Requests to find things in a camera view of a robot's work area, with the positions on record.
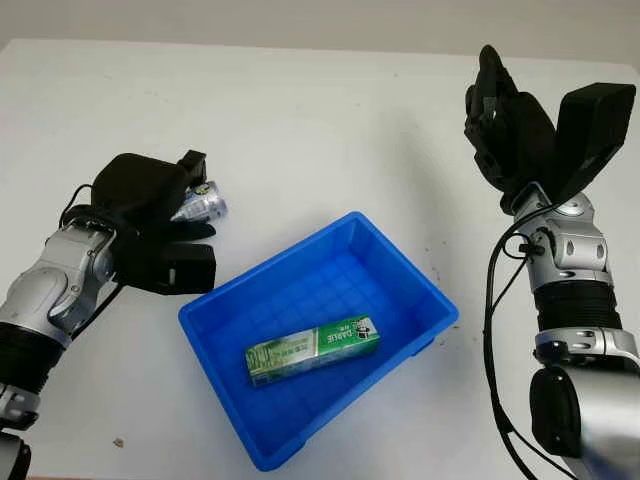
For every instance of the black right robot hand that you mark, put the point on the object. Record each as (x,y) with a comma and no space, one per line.
(515,140)

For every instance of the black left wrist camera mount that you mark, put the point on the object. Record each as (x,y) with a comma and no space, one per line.
(185,270)

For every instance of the small silver labelled bottle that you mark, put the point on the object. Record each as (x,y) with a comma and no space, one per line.
(205,205)

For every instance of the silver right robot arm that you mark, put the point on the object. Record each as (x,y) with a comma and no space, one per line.
(575,260)

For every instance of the green toothpaste box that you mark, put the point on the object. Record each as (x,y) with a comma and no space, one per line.
(310,350)

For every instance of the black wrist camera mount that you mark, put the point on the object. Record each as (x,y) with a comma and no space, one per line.
(595,130)
(185,270)

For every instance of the blue plastic tray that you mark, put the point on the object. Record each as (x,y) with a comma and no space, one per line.
(320,280)

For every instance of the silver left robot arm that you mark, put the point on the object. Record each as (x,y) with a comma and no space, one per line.
(55,280)

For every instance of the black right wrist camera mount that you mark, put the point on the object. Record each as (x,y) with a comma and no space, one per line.
(595,130)

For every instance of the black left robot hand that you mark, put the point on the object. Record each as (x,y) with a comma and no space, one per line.
(135,185)

